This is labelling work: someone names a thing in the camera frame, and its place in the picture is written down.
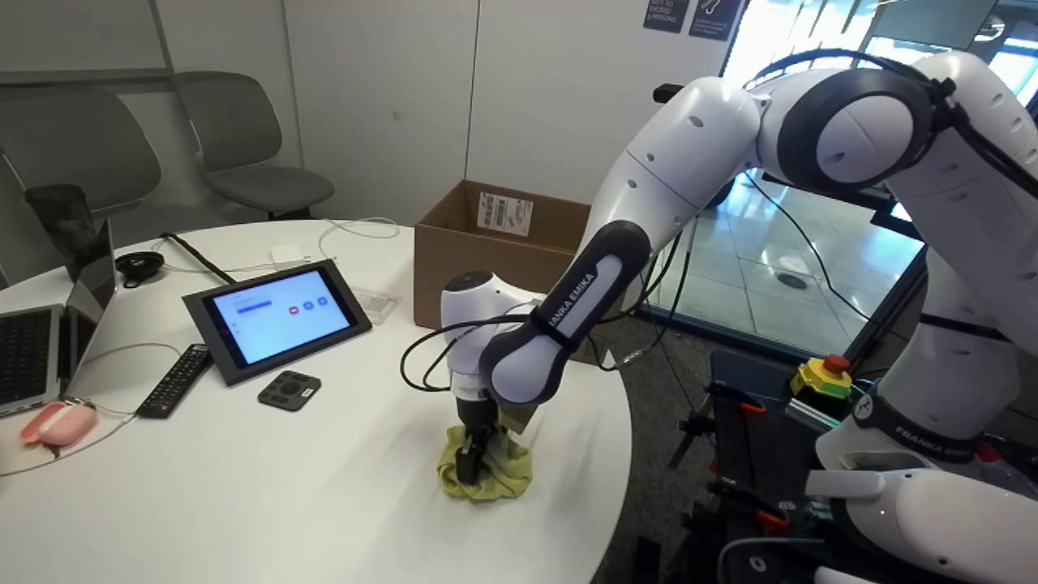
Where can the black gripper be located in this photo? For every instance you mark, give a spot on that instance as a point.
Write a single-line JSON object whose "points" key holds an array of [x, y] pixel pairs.
{"points": [[476, 420]]}

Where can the yellow towel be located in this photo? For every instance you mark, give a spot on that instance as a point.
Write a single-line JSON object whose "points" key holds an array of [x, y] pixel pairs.
{"points": [[507, 474]]}

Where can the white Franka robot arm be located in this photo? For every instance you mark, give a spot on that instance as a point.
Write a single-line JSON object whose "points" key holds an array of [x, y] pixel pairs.
{"points": [[681, 149]]}

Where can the brown cardboard box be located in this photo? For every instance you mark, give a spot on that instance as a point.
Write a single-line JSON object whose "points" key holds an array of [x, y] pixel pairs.
{"points": [[464, 237]]}

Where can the black smartphone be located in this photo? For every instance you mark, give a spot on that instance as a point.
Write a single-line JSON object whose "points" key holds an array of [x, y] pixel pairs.
{"points": [[289, 392]]}

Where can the black tablet with lit screen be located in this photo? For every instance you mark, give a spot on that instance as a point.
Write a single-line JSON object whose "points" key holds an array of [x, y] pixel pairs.
{"points": [[281, 316]]}

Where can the black remote control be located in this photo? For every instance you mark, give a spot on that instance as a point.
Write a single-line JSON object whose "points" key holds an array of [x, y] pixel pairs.
{"points": [[173, 381]]}

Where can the yellow red emergency stop button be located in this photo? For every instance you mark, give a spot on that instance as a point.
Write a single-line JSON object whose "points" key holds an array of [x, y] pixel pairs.
{"points": [[824, 378]]}

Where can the grey office chair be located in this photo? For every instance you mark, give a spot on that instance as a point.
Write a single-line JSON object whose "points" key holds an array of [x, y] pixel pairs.
{"points": [[244, 162], [76, 149]]}

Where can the black round desk device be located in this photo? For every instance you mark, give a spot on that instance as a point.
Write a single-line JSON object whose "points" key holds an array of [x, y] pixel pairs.
{"points": [[136, 268]]}

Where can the silver laptop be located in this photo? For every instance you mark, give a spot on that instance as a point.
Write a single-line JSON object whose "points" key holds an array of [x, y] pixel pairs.
{"points": [[26, 359]]}

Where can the black camera stand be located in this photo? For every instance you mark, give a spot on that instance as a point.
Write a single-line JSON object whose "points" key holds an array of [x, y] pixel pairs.
{"points": [[663, 91]]}

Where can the dark wall poster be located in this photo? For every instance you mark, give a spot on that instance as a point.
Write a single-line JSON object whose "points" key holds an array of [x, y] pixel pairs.
{"points": [[666, 13], [716, 19]]}

